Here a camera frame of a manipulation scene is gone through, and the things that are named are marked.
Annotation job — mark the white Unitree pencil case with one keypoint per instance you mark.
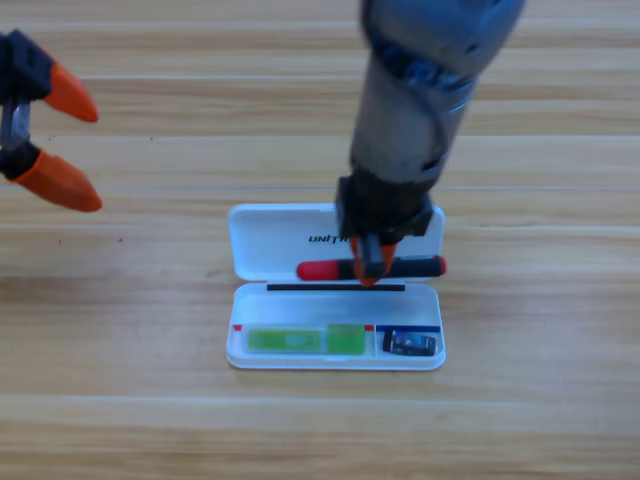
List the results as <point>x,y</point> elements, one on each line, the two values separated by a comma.
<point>280,240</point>

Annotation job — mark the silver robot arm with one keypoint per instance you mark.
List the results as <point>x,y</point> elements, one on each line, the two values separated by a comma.
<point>390,125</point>

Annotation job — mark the green transparent pencil lead box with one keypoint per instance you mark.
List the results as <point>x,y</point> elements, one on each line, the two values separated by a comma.
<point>280,341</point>

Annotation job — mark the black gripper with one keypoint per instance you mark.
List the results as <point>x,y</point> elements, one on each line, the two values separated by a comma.
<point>17,65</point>
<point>380,205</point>

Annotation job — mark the black marker with red cap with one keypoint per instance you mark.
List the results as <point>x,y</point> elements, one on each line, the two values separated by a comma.
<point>320,270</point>

